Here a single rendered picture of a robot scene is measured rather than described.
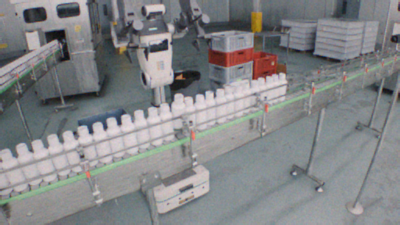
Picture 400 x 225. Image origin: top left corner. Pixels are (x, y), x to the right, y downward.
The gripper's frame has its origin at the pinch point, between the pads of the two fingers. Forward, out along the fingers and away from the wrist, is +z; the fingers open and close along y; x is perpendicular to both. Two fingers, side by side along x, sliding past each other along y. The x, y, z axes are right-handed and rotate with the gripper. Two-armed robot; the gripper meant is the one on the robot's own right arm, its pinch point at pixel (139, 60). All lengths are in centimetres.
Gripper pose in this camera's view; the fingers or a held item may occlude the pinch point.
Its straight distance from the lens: 140.4
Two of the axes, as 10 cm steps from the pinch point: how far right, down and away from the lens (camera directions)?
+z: 2.3, 9.7, 0.1
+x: -5.4, 1.2, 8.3
